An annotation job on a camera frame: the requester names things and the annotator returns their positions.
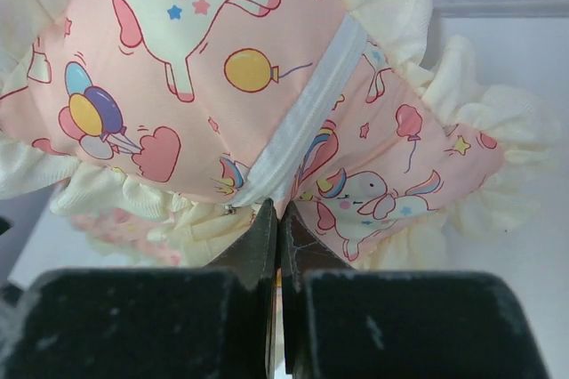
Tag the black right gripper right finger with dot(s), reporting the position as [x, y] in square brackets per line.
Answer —
[340, 322]

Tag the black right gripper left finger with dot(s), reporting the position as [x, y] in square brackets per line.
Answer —
[216, 321]

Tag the small pink frilled pillow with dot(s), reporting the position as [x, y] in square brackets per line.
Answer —
[167, 123]

